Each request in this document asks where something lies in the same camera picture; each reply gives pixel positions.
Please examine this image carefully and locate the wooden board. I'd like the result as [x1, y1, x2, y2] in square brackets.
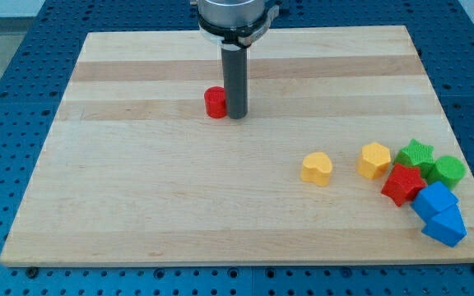
[0, 25, 474, 267]

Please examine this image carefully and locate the blue cube block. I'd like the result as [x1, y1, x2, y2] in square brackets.
[411, 181, 459, 223]

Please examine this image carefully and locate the green star block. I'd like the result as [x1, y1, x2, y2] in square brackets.
[393, 138, 435, 178]

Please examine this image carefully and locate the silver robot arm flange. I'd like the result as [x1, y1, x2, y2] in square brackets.
[197, 0, 281, 51]

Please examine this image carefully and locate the green cylinder block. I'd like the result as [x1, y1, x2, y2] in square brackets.
[426, 155, 466, 189]

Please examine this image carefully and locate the red cylinder block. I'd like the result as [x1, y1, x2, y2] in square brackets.
[204, 86, 227, 118]

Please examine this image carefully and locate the yellow heart block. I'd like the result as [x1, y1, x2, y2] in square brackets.
[300, 152, 333, 187]

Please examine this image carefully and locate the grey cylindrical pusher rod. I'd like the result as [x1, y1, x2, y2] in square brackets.
[221, 49, 248, 119]

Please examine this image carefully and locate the red star block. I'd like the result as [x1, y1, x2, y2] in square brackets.
[381, 164, 427, 207]

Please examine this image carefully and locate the blue triangle block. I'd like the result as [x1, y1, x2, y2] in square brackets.
[421, 205, 467, 247]

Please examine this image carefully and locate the yellow hexagon block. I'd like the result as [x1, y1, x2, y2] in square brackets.
[356, 142, 392, 179]

